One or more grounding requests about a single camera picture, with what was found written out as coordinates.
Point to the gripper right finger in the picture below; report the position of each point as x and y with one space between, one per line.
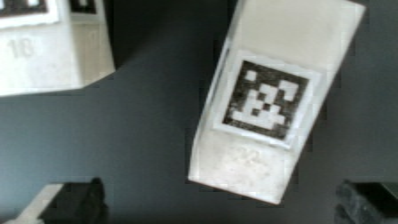
368 203

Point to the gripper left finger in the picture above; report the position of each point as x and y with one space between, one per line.
68 204

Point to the white leg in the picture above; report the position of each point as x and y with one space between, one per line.
285 48
55 54

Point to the white leg behind tabletop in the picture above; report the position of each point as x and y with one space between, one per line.
55 54

